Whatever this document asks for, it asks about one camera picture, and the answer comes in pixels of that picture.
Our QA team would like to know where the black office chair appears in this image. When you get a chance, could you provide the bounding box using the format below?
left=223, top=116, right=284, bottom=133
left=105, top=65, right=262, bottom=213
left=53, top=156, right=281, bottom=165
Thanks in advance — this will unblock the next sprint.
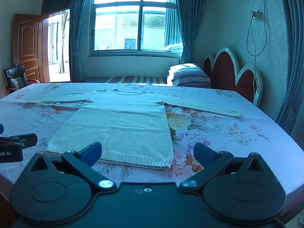
left=3, top=65, right=40, bottom=94

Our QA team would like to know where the brown wooden door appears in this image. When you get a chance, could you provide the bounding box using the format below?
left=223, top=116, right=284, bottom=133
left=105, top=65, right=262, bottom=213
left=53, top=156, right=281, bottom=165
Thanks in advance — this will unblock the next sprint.
left=12, top=14, right=50, bottom=83

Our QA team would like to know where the red and white headboard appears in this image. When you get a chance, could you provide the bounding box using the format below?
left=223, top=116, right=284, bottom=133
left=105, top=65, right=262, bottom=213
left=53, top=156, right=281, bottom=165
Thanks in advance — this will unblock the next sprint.
left=203, top=47, right=264, bottom=107

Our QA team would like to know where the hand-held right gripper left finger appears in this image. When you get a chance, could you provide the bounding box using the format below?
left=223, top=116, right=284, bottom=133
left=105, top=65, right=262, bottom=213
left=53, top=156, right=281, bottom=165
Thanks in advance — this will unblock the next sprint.
left=30, top=142, right=117, bottom=192

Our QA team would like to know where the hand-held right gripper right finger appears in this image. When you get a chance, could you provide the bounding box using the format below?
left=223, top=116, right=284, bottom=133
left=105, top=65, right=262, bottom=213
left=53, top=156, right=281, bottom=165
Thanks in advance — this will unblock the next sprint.
left=178, top=143, right=265, bottom=192

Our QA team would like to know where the striped bed sheet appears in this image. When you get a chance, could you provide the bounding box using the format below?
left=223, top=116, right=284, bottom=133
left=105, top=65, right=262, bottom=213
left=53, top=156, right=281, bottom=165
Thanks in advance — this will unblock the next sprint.
left=83, top=75, right=168, bottom=86

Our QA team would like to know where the cream knit sweater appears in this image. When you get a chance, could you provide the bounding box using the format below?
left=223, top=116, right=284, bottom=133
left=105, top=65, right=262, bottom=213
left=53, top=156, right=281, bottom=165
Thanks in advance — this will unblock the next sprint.
left=11, top=88, right=241, bottom=170

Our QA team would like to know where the blue window curtain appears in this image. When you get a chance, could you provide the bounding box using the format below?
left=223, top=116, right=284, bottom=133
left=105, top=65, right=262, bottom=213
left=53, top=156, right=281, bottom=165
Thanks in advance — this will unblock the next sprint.
left=173, top=0, right=199, bottom=64
left=273, top=0, right=304, bottom=136
left=70, top=0, right=95, bottom=83

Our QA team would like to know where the striped pillow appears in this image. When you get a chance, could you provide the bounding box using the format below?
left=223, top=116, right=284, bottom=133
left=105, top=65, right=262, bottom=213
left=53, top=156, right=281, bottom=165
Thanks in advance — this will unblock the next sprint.
left=166, top=63, right=212, bottom=88

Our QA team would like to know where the large sliding window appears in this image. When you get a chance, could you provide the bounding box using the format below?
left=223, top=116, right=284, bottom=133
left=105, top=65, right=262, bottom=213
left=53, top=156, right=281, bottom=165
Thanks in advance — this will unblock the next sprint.
left=88, top=0, right=184, bottom=58

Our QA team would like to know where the wall socket with charger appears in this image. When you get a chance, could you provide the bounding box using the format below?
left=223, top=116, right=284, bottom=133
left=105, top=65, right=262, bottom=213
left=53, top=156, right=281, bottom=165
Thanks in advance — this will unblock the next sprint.
left=250, top=9, right=264, bottom=20

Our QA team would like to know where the pale tied curtain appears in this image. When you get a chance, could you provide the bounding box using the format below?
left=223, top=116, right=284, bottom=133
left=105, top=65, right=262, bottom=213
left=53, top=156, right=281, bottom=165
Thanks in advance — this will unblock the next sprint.
left=58, top=12, right=68, bottom=74

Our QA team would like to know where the small sliding window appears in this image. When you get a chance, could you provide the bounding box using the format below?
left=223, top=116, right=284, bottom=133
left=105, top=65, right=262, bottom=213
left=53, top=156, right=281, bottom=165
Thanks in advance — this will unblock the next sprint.
left=47, top=21, right=60, bottom=64

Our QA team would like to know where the pale bedding bundle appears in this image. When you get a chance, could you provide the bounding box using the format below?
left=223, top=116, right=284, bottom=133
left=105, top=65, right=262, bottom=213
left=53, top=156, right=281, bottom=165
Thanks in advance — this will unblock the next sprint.
left=165, top=44, right=184, bottom=53

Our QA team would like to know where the hanging power cable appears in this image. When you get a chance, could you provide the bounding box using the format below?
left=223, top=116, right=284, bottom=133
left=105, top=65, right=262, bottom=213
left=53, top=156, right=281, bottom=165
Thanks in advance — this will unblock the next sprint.
left=246, top=0, right=268, bottom=57

